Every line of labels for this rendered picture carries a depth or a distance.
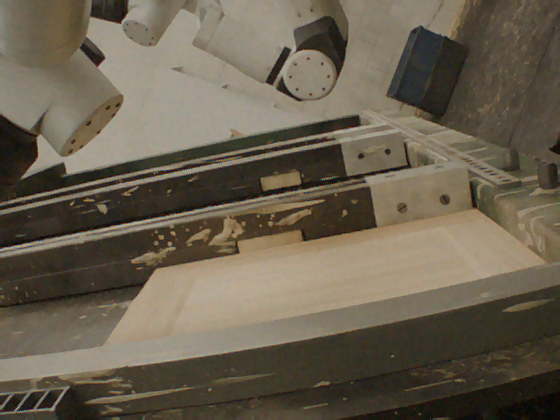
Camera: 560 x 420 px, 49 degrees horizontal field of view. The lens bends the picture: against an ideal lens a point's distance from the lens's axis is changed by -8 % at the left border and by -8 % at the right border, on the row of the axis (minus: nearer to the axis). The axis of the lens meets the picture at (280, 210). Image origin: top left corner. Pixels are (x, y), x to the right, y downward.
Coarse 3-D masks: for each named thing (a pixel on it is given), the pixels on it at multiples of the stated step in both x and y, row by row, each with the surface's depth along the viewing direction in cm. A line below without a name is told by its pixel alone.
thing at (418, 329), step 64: (320, 320) 48; (384, 320) 46; (448, 320) 45; (512, 320) 45; (0, 384) 47; (64, 384) 47; (128, 384) 47; (192, 384) 46; (256, 384) 46; (320, 384) 46
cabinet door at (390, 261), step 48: (336, 240) 79; (384, 240) 75; (432, 240) 71; (480, 240) 66; (144, 288) 74; (192, 288) 72; (240, 288) 68; (288, 288) 65; (336, 288) 62; (384, 288) 59; (432, 288) 57; (144, 336) 58
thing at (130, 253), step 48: (336, 192) 80; (384, 192) 80; (432, 192) 80; (48, 240) 87; (96, 240) 82; (144, 240) 82; (192, 240) 82; (240, 240) 82; (0, 288) 84; (48, 288) 84; (96, 288) 84
